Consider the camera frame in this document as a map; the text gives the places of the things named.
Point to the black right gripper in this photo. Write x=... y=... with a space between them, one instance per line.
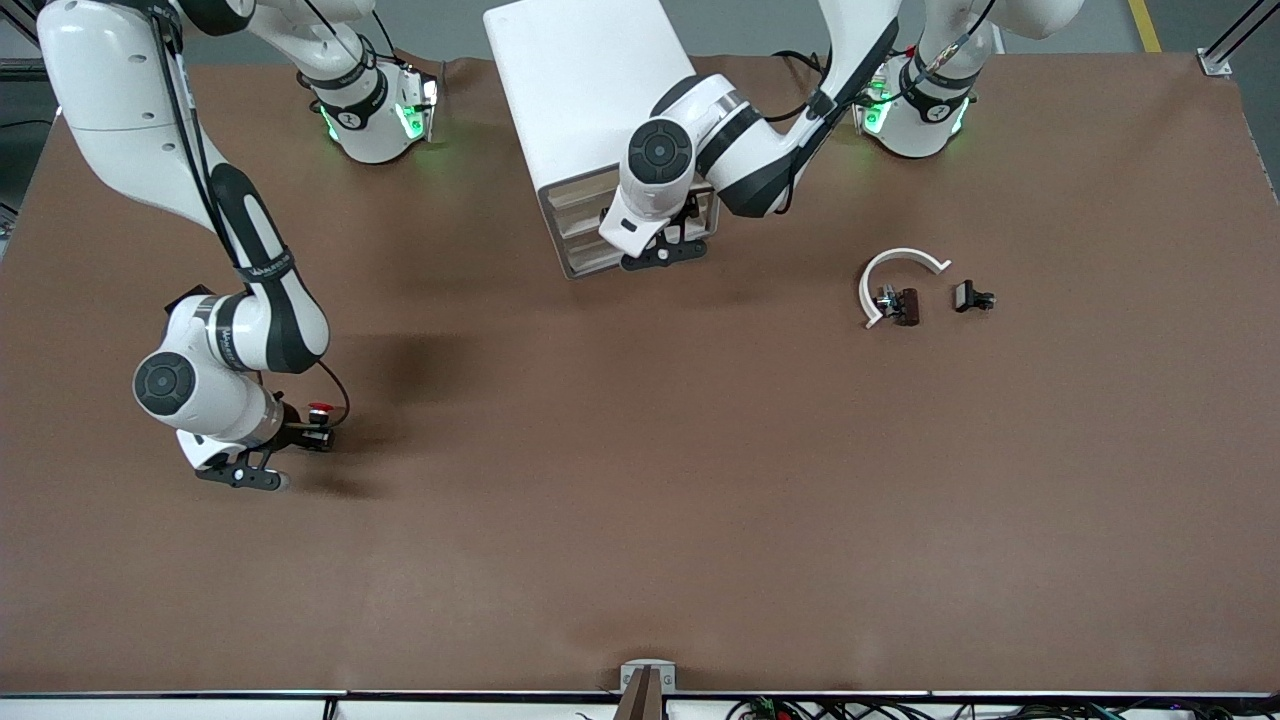
x=291 y=430

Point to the brown cylindrical part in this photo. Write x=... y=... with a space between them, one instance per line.
x=908 y=306

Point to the aluminium profile with bracket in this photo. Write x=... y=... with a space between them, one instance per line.
x=1216 y=64

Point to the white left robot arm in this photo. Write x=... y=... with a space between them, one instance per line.
x=740 y=150

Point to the white semicircular pipe clamp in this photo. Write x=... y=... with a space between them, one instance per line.
x=905 y=253

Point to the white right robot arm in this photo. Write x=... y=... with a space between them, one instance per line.
x=120 y=100

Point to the red push button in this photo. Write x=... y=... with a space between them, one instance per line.
x=320 y=408

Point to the aluminium profile frame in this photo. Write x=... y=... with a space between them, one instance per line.
x=25 y=68

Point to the white drawer with black tab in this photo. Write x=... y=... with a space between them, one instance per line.
x=580 y=240

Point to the grey metal bracket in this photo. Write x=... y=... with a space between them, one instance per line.
x=628 y=672

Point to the white plain drawer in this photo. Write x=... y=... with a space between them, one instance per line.
x=580 y=217
x=590 y=262
x=575 y=195

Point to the chrome valve fitting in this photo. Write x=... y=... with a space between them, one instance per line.
x=886 y=300

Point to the white drawer cabinet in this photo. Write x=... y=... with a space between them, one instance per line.
x=560 y=90

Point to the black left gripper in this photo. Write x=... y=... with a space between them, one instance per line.
x=693 y=212

